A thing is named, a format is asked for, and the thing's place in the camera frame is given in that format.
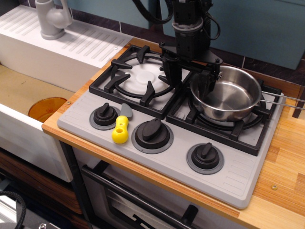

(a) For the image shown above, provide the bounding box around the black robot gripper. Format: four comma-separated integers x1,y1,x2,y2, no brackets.
159,25,222,101

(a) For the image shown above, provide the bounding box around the black left burner grate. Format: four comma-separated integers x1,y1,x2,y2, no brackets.
89,45,191,119

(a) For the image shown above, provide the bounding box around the black burner grate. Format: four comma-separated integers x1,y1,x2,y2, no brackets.
89,45,191,119
166,73,283,156

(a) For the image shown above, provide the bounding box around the stainless steel saucepan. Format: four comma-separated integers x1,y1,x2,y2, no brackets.
190,65,305,123

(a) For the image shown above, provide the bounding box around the black middle stove knob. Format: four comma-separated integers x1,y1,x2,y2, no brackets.
131,118,174,154

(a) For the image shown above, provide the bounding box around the black stove knob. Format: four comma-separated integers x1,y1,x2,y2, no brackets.
89,103,120,131
186,142,224,175
131,118,174,154

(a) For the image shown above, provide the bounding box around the black right burner grate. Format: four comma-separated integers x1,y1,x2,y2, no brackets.
166,73,283,156

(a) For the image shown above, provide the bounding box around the black right stove knob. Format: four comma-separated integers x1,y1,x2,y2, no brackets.
186,142,224,175

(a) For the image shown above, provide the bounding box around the teal backsplash panel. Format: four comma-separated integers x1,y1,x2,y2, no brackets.
67,0,305,70

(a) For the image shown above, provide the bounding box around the black left stove knob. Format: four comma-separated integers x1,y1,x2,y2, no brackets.
89,103,120,131

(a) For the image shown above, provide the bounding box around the grey toy stove top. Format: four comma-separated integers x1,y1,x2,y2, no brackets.
56,44,286,210

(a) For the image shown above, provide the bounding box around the grey toy faucet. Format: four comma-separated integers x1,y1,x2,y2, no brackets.
35,0,72,40

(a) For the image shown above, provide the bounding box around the toy oven door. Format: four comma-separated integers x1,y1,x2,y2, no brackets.
80,161,242,229

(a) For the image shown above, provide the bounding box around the orange plastic plate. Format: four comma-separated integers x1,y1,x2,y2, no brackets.
28,97,67,123

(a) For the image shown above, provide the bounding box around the white toy sink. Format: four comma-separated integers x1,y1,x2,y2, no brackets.
0,5,131,182

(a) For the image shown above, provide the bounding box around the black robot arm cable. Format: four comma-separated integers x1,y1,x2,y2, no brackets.
132,0,221,41

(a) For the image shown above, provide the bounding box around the yellow handled grey spatula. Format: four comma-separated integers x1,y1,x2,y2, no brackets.
112,103,132,144

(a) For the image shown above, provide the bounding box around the black oven door handle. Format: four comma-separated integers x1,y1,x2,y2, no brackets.
81,165,198,229

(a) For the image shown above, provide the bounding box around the black braided cable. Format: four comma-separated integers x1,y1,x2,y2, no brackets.
0,190,26,229

